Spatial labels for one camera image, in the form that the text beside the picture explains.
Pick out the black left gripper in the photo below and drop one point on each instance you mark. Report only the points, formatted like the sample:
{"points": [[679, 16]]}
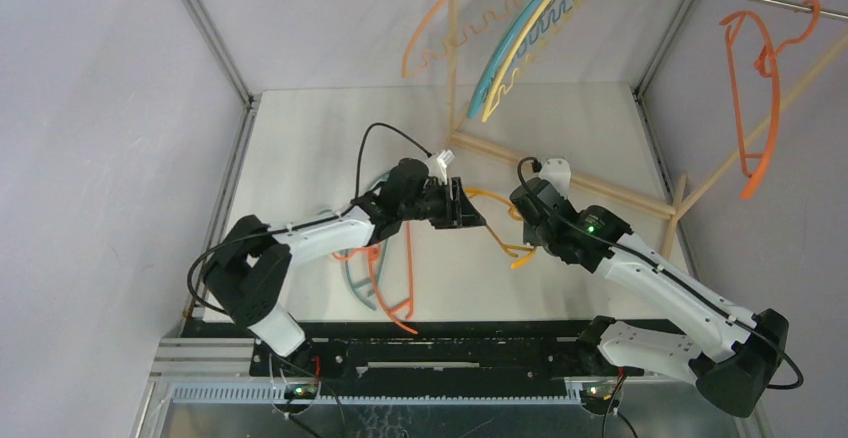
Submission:
{"points": [[457, 210]]}

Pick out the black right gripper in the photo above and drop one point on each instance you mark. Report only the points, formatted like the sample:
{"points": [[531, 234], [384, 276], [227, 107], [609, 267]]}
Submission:
{"points": [[528, 207]]}

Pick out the pale yellow wavy hanger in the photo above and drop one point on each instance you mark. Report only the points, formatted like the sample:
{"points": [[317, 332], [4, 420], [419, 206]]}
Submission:
{"points": [[509, 73]]}

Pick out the light blue wavy hanger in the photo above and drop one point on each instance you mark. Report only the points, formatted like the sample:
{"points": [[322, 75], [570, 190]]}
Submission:
{"points": [[552, 14]]}

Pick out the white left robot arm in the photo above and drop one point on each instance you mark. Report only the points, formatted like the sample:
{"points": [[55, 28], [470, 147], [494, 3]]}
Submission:
{"points": [[247, 271]]}

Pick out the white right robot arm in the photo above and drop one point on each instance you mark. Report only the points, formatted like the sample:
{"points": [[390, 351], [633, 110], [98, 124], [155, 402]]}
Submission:
{"points": [[727, 352]]}

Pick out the teal plastic hanger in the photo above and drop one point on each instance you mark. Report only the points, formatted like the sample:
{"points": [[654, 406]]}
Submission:
{"points": [[362, 289]]}

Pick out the peach wavy hanger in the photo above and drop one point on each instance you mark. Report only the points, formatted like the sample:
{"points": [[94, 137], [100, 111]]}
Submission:
{"points": [[457, 36]]}

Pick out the right circuit board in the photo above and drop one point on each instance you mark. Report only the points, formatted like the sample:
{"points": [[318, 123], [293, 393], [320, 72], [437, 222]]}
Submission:
{"points": [[597, 399]]}

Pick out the circuit board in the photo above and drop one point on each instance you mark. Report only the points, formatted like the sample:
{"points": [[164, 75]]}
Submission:
{"points": [[597, 399], [302, 392]]}

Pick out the left circuit board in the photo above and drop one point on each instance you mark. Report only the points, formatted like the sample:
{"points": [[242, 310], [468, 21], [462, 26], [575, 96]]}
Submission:
{"points": [[302, 392]]}

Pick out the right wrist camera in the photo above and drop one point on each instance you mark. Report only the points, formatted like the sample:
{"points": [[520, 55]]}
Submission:
{"points": [[557, 172]]}

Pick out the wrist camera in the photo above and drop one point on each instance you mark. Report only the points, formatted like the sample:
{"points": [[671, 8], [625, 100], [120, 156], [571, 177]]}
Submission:
{"points": [[557, 172], [438, 164]]}

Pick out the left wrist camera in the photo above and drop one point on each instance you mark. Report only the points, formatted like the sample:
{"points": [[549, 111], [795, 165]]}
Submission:
{"points": [[438, 164]]}

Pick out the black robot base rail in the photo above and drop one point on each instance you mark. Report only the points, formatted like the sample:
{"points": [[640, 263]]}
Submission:
{"points": [[487, 360]]}

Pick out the wooden clothes rack frame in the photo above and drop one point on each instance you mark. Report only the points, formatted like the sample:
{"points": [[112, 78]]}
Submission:
{"points": [[680, 206]]}

